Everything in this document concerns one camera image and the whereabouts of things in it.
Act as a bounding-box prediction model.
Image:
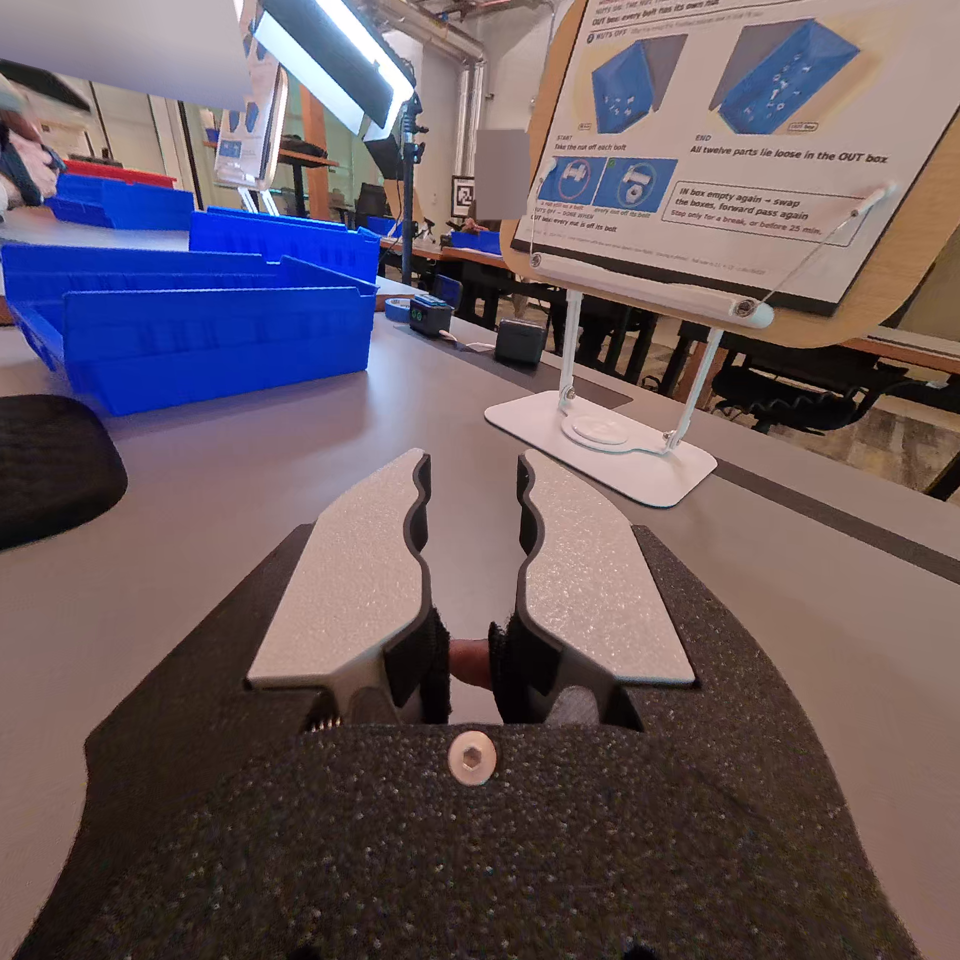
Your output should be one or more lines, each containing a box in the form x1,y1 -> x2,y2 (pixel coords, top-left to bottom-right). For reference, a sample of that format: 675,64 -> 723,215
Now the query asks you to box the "wooden desk with black legs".
847,333 -> 960,376

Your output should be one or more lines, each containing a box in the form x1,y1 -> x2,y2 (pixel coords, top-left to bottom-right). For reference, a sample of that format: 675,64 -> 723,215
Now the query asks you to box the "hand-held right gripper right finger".
516,448 -> 697,725

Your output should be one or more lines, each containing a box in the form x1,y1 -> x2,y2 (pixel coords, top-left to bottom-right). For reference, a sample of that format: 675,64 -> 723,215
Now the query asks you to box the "person's right hand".
450,637 -> 494,687

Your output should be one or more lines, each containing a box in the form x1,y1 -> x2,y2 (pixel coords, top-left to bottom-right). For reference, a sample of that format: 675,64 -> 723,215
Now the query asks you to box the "dark grey case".
495,318 -> 545,367

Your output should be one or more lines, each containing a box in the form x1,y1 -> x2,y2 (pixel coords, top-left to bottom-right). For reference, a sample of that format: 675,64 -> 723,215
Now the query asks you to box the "row of small blue bins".
363,216 -> 502,256

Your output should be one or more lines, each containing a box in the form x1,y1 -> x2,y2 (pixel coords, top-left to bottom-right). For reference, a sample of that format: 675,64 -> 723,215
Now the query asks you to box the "black battery charger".
408,294 -> 455,340

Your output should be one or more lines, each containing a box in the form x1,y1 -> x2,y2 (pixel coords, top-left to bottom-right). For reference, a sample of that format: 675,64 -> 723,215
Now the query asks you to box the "instruction sheet on stand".
213,52 -> 290,215

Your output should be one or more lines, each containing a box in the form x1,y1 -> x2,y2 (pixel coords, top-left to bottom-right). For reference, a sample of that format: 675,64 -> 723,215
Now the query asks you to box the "studio light panel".
251,0 -> 417,136

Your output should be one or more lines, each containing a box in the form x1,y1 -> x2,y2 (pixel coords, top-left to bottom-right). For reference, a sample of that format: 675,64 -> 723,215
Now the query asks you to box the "wooden display board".
498,0 -> 960,350

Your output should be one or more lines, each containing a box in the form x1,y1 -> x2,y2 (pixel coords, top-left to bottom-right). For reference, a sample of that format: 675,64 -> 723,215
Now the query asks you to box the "red plastic bin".
63,159 -> 177,189

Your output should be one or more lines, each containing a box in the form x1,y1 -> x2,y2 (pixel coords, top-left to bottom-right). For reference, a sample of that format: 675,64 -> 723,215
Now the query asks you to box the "black wrist rest pad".
0,393 -> 129,552

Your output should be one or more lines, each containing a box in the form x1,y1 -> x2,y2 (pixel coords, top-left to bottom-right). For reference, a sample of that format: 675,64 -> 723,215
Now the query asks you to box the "black office chair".
708,360 -> 901,436

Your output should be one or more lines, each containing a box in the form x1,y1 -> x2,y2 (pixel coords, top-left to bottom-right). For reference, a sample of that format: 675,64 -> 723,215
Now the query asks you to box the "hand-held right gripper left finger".
246,448 -> 435,717

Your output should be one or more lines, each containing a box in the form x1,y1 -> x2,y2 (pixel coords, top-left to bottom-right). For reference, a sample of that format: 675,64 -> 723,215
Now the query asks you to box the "blue plastic bin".
0,243 -> 380,417
45,172 -> 196,230
187,210 -> 382,286

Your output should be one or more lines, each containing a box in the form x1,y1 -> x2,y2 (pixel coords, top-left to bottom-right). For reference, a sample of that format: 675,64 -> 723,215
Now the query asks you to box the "wood-top desk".
378,236 -> 519,316

